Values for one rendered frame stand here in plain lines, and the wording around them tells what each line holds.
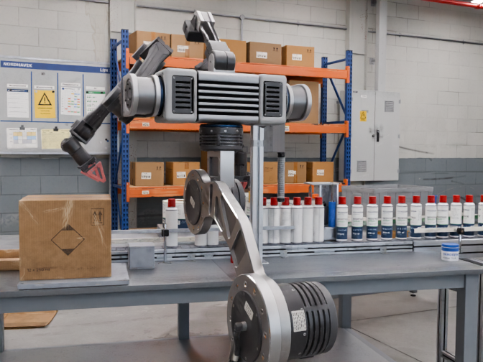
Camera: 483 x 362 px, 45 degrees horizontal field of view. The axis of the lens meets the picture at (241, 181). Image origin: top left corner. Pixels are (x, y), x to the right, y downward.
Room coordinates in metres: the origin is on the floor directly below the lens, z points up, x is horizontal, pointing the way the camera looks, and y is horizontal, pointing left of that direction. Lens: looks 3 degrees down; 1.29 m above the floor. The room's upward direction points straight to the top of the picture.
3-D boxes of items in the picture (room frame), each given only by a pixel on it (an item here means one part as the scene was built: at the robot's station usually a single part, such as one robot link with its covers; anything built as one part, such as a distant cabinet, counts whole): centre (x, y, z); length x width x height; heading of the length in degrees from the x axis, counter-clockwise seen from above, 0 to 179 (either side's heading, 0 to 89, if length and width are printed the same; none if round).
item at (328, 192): (2.69, -0.37, 1.01); 0.14 x 0.13 x 0.26; 104
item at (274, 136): (2.45, -0.11, 1.38); 0.17 x 0.10 x 0.19; 159
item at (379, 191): (4.51, -1.14, 0.91); 0.60 x 0.40 x 0.22; 118
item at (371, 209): (2.66, -0.61, 0.98); 0.05 x 0.05 x 0.20
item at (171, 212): (2.44, 0.29, 0.98); 0.05 x 0.05 x 0.20
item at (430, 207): (2.73, -0.90, 0.98); 0.05 x 0.05 x 0.20
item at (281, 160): (2.45, -0.17, 1.18); 0.04 x 0.04 x 0.21
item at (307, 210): (2.58, -0.30, 0.98); 0.05 x 0.05 x 0.20
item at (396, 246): (2.50, 0.02, 0.85); 1.65 x 0.11 x 0.05; 104
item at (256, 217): (2.37, -0.06, 1.16); 0.04 x 0.04 x 0.67; 14
